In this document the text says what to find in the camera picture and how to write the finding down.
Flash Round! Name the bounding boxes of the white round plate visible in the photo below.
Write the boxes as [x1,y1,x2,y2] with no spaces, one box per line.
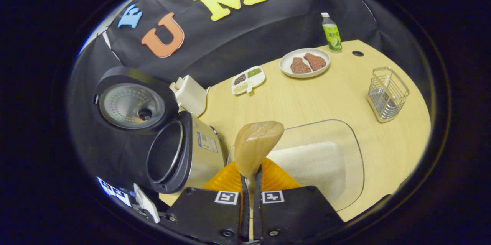
[279,48,331,79]

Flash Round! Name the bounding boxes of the black silver rice cooker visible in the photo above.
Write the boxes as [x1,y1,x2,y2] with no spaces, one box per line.
[93,66,227,194]

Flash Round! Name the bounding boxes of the brown meat piece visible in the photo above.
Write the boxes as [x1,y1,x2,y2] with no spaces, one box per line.
[304,53,326,71]
[290,57,312,74]

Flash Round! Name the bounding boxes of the metal wire chopstick holder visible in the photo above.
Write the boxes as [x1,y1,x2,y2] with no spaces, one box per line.
[367,67,410,123]

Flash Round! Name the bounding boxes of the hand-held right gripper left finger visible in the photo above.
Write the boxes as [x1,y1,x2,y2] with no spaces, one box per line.
[159,157,250,243]

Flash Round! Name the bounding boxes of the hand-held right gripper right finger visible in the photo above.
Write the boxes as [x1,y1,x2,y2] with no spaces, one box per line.
[253,157,344,242]

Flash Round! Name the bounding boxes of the wooden spoon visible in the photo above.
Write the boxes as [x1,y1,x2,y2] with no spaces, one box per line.
[234,121,285,207]

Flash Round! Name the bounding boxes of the white divided bean dish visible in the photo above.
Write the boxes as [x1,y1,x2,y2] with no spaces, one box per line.
[231,66,266,95]

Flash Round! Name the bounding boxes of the computer monitor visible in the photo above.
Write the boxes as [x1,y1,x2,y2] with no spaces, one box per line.
[96,176,133,207]

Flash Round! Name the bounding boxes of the green drink bottle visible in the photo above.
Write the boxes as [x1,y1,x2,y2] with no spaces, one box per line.
[321,12,342,52]

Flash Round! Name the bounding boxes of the black backdrop cloth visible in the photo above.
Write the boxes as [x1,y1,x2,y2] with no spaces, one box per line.
[69,0,384,196]

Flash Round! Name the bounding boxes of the clear box of rice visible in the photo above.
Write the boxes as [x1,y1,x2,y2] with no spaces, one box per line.
[227,119,365,212]

